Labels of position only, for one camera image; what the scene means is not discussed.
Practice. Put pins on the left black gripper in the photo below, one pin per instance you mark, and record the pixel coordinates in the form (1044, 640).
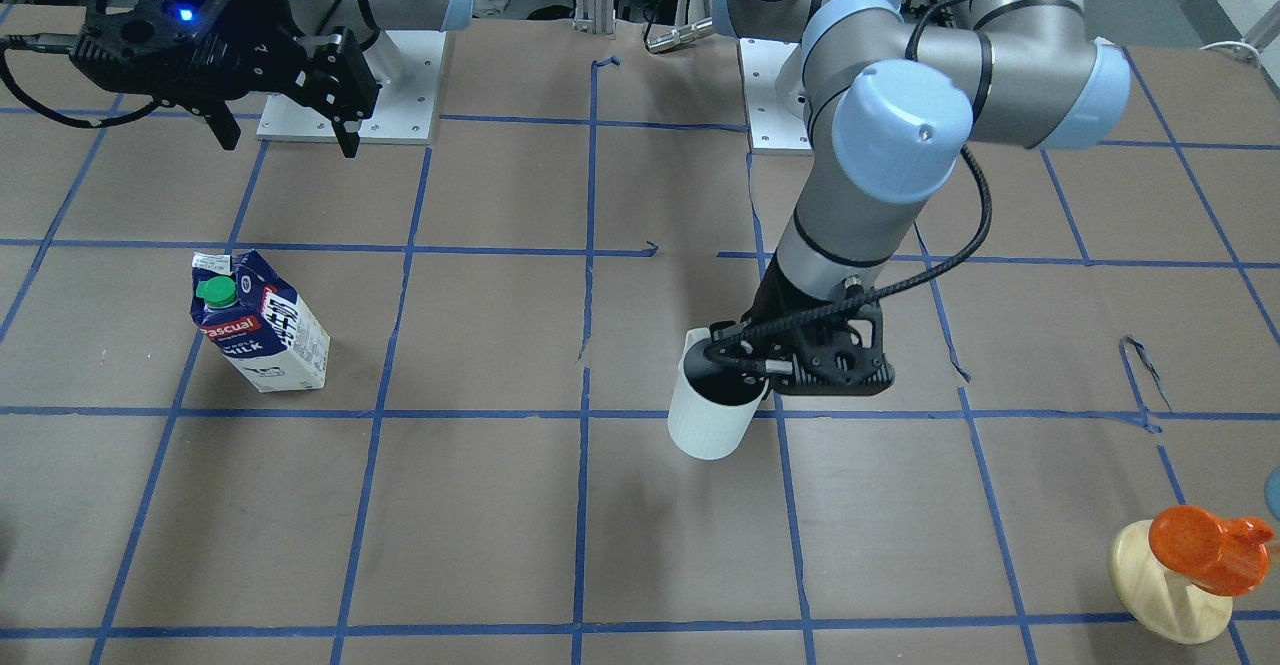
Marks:
(768, 297)

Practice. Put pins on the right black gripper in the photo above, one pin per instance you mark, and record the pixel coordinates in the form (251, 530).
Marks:
(252, 5)

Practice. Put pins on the white ribbed mug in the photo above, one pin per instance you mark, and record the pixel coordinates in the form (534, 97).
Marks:
(712, 406)

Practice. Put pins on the blue white milk carton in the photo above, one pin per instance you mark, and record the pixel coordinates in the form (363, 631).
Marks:
(258, 322)

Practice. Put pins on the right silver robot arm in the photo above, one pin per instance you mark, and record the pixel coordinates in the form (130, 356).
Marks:
(200, 54)

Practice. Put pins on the orange mug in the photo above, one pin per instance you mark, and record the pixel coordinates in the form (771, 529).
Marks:
(1223, 557)

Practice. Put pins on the blue mug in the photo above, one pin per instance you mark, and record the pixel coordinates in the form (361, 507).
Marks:
(1271, 493)

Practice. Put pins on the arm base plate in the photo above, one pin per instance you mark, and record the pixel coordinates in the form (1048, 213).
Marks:
(387, 95)
(774, 97)

